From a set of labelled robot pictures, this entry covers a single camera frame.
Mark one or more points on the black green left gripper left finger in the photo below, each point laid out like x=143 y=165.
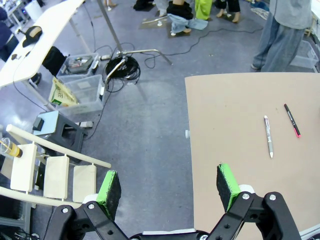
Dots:
x=110 y=193

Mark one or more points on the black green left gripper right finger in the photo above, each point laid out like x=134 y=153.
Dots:
x=228 y=187

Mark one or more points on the silver white ballpoint pen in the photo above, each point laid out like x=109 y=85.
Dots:
x=268 y=137

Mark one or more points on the black pink marker pen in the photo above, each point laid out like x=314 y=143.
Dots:
x=292 y=120

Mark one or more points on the white wooden chair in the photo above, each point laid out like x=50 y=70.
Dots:
x=45 y=175

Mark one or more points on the grey step stool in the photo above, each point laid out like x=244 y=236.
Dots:
x=60 y=127

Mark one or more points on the black small box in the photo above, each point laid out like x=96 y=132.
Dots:
x=38 y=124

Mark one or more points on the clear plastic storage bin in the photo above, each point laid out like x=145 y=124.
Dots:
x=83 y=93

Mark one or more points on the clear plastic bottle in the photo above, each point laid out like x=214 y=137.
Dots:
x=10 y=148

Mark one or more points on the green beige paper bag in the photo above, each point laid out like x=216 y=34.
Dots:
x=60 y=93

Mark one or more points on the clear bin with clutter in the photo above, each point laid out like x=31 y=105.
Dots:
x=77 y=65

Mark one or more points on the black bag under desk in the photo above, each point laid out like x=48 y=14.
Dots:
x=52 y=61

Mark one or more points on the metal light stand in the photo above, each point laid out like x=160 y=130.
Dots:
x=130 y=50

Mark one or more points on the person in grey clothes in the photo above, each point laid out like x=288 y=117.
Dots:
x=280 y=32

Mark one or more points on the white long desk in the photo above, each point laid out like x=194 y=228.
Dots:
x=37 y=42

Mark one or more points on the mannequin with blue jeans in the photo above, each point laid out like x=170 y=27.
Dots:
x=181 y=18

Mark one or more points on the black cap on desk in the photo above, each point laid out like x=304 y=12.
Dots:
x=32 y=35

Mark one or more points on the neon green garment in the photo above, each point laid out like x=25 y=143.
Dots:
x=203 y=9

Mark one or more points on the person in dark blue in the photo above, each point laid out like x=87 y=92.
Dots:
x=5 y=32

